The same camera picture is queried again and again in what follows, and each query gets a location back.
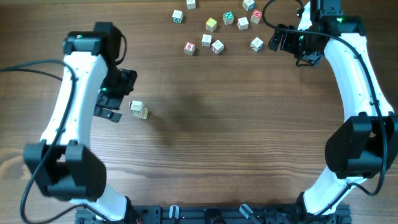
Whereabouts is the blue letter wooden block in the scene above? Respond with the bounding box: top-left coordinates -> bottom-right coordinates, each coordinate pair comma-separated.
243,0 -> 256,11

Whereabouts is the leaf picture wooden block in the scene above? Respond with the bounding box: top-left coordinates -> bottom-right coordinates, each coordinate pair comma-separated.
211,40 -> 224,54

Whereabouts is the plain wooden picture block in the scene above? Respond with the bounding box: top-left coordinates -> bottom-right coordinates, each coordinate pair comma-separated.
238,17 -> 249,30

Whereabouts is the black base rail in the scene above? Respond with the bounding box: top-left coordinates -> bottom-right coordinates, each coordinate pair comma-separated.
75,204 -> 352,224

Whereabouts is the blue X letter block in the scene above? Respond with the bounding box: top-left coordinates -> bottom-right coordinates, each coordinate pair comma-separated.
250,37 -> 264,52

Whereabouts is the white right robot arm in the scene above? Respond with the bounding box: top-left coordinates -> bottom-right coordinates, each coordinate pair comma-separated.
268,1 -> 397,221

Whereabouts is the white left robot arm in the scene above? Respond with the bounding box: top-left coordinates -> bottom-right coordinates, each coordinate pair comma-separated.
23,22 -> 141,223

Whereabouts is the green N letter block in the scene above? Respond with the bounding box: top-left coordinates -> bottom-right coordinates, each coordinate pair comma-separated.
223,11 -> 234,25

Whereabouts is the yellow S letter block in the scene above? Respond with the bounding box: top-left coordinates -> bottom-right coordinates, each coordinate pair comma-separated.
206,18 -> 218,32

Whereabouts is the red W letter block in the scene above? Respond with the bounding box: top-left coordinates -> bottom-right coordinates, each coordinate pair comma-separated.
251,9 -> 262,24

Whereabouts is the green A letter block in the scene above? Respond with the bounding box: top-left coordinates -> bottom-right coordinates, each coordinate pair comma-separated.
172,10 -> 183,24

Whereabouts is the red 6 number block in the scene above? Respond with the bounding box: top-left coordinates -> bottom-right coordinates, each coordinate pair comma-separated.
184,42 -> 195,55

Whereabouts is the green Z letter block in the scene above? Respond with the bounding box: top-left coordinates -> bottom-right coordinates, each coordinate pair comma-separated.
129,101 -> 144,114

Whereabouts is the red M letter block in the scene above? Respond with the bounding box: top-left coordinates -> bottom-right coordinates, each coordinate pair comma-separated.
201,34 -> 212,47

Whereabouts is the plain L letter block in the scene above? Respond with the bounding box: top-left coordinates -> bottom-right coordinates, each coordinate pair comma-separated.
186,0 -> 196,9

